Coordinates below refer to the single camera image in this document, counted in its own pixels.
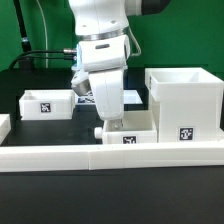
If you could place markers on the white front drawer tray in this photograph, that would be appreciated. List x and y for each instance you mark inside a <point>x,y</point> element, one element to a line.
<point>137,127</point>

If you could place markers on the white U-shaped fence wall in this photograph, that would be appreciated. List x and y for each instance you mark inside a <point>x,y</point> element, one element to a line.
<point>98,157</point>

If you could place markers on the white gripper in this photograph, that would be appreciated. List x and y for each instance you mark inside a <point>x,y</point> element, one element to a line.
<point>107,90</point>

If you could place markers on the black vertical pole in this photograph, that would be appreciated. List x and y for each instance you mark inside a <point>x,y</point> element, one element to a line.
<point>26,46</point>

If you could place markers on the white rear drawer tray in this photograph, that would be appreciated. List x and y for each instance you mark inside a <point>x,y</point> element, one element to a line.
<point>47,104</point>

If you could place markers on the white drawer tray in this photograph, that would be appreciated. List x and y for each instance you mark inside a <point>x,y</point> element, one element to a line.
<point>47,104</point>
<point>137,127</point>

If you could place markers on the white drawer cabinet box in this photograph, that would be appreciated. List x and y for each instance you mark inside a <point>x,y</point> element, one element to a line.
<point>186,104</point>

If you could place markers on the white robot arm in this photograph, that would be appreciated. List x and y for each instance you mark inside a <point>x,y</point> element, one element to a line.
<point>103,49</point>

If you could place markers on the fiducial marker sheet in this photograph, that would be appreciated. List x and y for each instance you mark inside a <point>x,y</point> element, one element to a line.
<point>130,97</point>

